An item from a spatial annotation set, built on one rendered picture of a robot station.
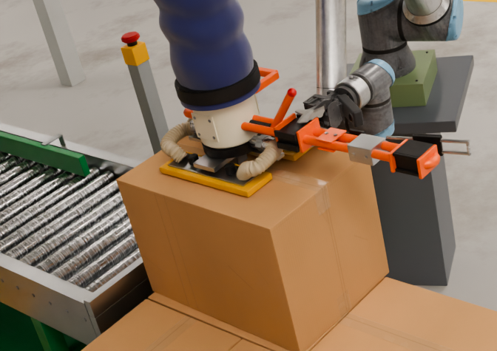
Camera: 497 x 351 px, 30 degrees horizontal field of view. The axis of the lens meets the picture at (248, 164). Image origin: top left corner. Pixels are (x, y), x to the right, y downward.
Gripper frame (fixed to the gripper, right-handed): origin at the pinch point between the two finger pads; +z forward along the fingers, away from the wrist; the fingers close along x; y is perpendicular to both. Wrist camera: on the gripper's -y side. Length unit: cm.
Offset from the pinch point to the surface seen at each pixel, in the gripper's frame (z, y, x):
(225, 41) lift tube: 3.1, 17.4, 24.9
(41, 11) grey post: -151, 351, -56
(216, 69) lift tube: 6.9, 19.2, 18.5
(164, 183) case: 17.7, 39.5, -13.5
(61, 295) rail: 40, 77, -49
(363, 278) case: -6.1, -4.3, -48.1
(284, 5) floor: -300, 288, -107
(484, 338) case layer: -5, -42, -53
